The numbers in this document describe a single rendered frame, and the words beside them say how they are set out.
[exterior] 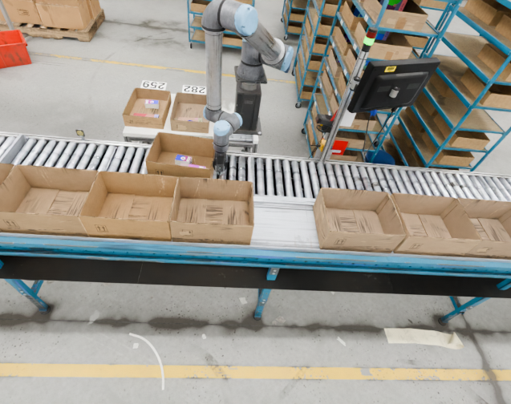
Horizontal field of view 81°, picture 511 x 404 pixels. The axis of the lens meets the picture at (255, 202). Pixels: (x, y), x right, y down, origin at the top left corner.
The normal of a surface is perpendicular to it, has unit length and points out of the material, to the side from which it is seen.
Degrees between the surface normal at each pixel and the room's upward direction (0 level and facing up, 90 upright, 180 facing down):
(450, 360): 0
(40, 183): 89
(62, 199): 0
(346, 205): 89
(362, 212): 1
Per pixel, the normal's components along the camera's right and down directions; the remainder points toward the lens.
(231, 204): 0.13, -0.64
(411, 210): 0.01, 0.75
